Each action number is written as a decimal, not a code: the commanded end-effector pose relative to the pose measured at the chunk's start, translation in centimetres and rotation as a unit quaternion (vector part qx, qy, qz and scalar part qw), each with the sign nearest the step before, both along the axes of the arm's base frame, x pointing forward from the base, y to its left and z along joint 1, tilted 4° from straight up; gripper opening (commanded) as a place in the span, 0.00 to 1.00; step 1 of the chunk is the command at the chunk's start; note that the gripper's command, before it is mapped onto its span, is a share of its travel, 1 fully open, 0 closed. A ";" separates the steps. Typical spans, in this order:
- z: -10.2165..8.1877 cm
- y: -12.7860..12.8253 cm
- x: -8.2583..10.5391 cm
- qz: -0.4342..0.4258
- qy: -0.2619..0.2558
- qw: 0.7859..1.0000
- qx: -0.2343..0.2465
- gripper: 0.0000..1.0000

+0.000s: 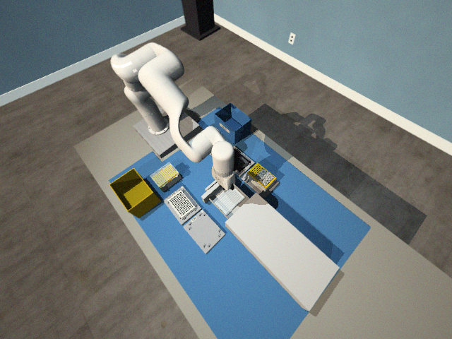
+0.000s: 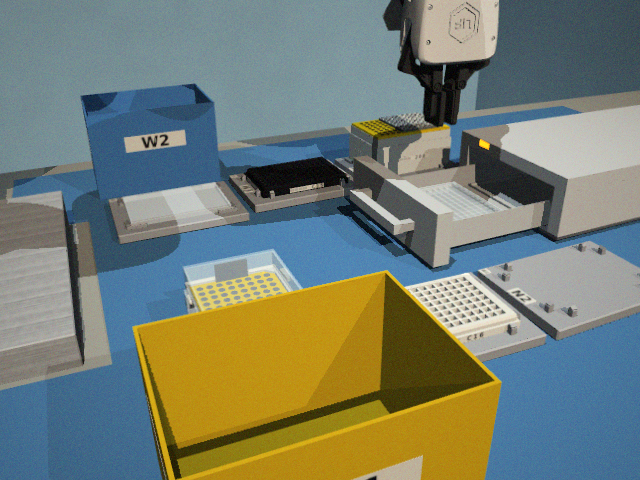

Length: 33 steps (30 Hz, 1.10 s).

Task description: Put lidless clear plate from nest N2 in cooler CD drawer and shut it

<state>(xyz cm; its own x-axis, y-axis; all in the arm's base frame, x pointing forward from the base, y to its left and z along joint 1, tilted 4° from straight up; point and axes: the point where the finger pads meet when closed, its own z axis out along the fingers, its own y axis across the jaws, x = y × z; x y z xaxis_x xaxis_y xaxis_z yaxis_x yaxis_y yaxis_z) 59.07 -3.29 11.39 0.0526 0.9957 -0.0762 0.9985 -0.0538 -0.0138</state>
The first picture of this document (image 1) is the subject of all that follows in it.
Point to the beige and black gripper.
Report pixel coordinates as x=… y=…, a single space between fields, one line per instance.
x=225 y=182

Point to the blue open-top bin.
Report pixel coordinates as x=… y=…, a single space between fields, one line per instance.
x=232 y=123

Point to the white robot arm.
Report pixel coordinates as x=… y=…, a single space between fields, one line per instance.
x=161 y=68

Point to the yellow open-top bin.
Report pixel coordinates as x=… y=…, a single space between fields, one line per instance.
x=134 y=193

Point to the blue bench mat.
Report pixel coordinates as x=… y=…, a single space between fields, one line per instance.
x=237 y=297

